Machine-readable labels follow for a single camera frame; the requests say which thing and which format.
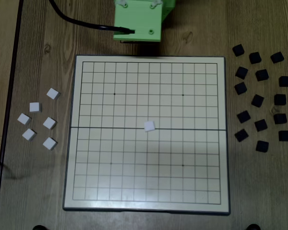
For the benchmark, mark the white cube stone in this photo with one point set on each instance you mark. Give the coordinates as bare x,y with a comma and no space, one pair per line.
49,122
35,106
52,93
23,118
149,126
49,142
28,134

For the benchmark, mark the black cube stone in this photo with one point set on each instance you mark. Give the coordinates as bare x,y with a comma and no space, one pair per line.
257,100
260,125
262,75
240,88
241,135
262,146
280,118
277,57
238,50
285,81
243,116
241,72
284,135
255,57
280,99

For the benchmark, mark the beige go board with grid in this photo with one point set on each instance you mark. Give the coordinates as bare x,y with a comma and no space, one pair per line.
146,155

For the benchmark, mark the white zip tie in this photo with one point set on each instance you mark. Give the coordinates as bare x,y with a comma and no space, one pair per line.
122,3

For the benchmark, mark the black stand foot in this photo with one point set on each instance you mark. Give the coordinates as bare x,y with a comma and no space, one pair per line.
40,227
253,227

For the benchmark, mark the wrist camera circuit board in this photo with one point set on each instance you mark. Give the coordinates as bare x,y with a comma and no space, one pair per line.
128,41

